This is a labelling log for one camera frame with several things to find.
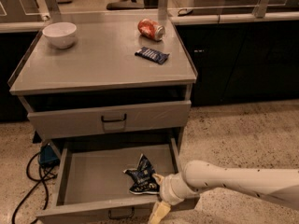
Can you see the blue chip bag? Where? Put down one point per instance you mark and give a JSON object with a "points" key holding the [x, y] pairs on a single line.
{"points": [[142, 176]]}

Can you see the red soda can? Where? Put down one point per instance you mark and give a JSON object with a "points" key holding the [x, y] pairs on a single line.
{"points": [[151, 29]]}

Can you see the dark lower cabinets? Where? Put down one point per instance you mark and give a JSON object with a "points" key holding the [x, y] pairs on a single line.
{"points": [[243, 62]]}

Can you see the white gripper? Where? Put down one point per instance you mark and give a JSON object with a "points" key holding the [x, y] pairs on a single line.
{"points": [[167, 190]]}

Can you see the grey open middle drawer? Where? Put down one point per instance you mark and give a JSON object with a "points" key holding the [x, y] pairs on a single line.
{"points": [[91, 180]]}

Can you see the black drawer handle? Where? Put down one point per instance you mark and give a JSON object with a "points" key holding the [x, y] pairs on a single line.
{"points": [[120, 119], [121, 213]]}

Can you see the black top drawer handle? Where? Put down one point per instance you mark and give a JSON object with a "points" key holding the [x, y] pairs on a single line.
{"points": [[120, 119]]}

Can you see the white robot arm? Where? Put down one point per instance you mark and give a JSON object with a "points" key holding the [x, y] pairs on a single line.
{"points": [[280, 186]]}

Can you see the grey drawer cabinet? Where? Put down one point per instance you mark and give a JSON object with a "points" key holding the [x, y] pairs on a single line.
{"points": [[101, 69]]}

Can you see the blue candy bar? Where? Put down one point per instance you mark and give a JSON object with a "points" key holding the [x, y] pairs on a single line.
{"points": [[152, 55]]}

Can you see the blue power box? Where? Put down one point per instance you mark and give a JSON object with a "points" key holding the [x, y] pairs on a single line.
{"points": [[48, 156]]}

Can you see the grey top drawer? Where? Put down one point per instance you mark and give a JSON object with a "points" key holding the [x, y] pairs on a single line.
{"points": [[87, 121]]}

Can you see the white ceramic bowl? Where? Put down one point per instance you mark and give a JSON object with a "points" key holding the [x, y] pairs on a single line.
{"points": [[61, 35]]}

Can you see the black middle drawer handle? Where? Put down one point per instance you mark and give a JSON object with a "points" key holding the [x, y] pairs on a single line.
{"points": [[121, 213]]}

